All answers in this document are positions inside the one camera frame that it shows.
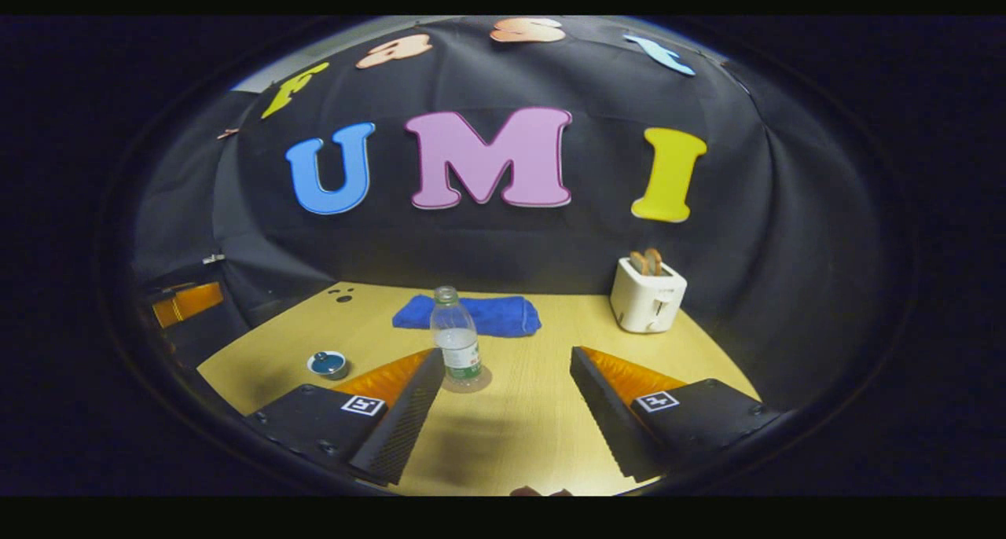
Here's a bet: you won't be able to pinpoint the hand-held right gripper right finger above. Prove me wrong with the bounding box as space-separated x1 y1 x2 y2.
570 346 783 483

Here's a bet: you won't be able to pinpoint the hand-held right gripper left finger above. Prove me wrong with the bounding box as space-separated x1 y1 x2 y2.
245 347 446 486

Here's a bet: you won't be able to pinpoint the white teacup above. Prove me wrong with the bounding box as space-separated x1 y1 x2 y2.
307 350 351 380

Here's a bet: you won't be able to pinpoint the round translucent coaster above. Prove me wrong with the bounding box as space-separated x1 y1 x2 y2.
442 364 494 394

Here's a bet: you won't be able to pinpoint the clear plastic water bottle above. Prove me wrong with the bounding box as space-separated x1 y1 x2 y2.
430 285 483 385

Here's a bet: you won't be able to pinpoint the white toaster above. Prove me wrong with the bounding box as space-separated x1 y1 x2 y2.
610 257 688 335

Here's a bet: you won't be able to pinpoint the blue towel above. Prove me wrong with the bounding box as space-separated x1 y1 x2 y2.
391 294 542 338

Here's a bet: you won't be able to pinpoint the black backdrop cloth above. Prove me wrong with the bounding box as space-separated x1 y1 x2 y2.
130 16 889 414

